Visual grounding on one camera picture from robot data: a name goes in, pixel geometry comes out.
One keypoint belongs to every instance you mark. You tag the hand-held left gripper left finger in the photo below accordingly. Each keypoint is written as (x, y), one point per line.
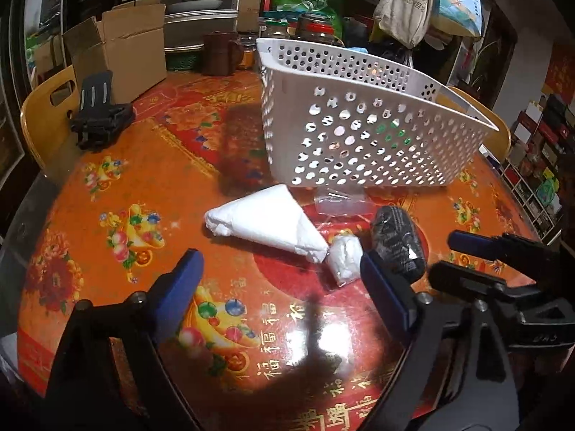
(173, 298)

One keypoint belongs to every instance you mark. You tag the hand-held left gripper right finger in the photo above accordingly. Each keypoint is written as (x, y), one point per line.
(388, 294)

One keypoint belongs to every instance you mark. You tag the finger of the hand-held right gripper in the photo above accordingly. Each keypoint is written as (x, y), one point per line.
(471, 242)
(462, 276)

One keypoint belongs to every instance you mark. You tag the black socks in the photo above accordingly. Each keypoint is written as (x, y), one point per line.
(397, 242)

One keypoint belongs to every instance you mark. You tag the small white cloth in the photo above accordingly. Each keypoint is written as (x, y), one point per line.
(343, 256)

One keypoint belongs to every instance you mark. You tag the white towel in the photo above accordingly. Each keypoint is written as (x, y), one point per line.
(269, 224)

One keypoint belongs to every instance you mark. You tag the green snack packet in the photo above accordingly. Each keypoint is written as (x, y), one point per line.
(387, 126)

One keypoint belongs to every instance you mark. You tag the white perforated plastic basket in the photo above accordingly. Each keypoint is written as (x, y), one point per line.
(373, 112)

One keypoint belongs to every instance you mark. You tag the shelf of boxes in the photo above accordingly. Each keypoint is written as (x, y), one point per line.
(543, 170)

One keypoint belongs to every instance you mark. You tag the clear plastic wrapper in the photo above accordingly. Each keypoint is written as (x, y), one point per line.
(339, 202)

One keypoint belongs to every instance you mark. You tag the wooden chair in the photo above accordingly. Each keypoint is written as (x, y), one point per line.
(498, 137)
(45, 116)

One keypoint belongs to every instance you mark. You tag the red printed tablecloth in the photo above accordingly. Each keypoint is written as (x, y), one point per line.
(157, 179)

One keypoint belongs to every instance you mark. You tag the black phone holder clamp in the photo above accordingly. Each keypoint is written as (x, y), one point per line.
(101, 114)

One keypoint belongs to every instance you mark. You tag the green woven basket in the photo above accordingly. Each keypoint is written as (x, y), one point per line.
(184, 59)

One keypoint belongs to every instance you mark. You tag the blue printed paper bag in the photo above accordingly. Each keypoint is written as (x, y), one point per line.
(458, 2)

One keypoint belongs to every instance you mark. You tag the beige canvas tote bag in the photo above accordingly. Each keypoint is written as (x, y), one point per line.
(404, 6)

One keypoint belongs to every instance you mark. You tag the brown mug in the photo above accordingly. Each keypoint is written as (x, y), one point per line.
(220, 54)

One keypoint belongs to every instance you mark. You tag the open cardboard box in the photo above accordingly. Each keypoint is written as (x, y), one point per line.
(121, 49)

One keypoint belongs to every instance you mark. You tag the small glass jar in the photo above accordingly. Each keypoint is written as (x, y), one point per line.
(247, 51)

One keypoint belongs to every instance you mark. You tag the large glass jar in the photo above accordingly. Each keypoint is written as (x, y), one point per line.
(314, 29)

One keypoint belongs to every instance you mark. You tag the grey plastic drawer stack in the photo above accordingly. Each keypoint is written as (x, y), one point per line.
(197, 4)

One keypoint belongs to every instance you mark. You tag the red wall poster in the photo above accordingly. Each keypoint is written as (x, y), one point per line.
(559, 72)

